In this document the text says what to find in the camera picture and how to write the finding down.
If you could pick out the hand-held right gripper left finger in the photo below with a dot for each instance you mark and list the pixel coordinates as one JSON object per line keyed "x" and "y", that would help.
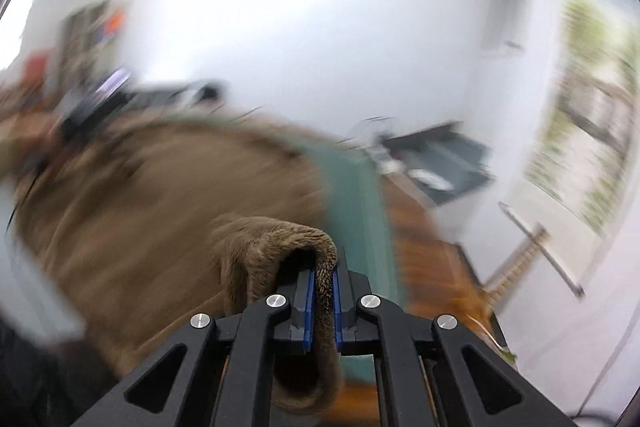
{"x": 310, "y": 307}

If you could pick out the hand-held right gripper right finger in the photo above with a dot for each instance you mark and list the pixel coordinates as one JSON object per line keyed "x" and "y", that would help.
{"x": 338, "y": 307}

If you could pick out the brown plush towel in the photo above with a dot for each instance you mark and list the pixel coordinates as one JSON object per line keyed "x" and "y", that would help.
{"x": 150, "y": 217}

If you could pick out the teal striped table mat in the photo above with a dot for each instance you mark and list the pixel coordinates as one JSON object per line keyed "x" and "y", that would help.
{"x": 357, "y": 207}

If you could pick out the dark desk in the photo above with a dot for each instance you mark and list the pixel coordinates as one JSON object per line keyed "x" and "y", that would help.
{"x": 440, "y": 162}

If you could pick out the person's dark clothing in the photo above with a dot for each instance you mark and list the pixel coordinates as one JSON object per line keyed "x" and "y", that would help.
{"x": 40, "y": 382}

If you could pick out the orange blue wall sign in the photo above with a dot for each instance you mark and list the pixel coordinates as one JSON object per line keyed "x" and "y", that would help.
{"x": 113, "y": 22}

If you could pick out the green landscape wall poster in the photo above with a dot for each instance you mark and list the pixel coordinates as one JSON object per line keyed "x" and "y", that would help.
{"x": 585, "y": 107}

